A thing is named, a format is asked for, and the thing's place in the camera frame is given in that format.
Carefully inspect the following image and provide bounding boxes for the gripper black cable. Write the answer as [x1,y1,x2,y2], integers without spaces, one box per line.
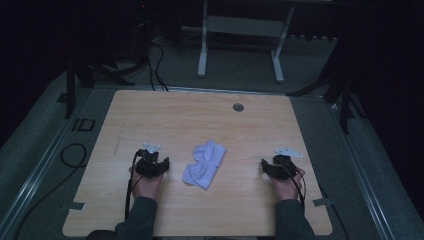
[281,157,350,240]
[124,150,145,222]

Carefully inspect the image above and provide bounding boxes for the white cloth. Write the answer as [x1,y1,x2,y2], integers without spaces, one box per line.
[181,139,228,191]

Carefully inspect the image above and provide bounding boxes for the black metal stand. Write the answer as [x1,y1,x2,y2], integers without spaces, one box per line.
[286,39,368,135]
[56,19,136,120]

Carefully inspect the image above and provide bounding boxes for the black floor cable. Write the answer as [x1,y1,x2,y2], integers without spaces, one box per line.
[11,143,88,240]

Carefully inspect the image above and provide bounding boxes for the grey tape strip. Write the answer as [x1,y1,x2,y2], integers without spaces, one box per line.
[68,201,87,212]
[312,197,333,207]

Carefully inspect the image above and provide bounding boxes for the white metal table frame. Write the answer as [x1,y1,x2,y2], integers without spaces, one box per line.
[197,0,296,84]

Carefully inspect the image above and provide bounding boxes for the person's right hand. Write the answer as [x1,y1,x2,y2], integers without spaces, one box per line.
[268,166,307,202]

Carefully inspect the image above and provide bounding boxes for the person's left hand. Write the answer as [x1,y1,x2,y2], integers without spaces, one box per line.
[128,166,165,202]

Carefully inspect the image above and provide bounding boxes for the black cables on floor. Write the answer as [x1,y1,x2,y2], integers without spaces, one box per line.
[114,36,170,92]

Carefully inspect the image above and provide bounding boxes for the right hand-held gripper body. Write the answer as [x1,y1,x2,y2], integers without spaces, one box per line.
[260,147,304,182]

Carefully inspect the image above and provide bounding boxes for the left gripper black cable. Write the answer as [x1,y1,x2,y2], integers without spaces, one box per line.
[124,150,145,222]

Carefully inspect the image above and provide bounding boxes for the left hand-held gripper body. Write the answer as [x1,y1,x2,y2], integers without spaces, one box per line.
[134,142,171,180]

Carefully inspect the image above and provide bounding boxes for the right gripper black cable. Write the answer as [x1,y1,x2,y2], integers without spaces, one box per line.
[281,157,350,240]

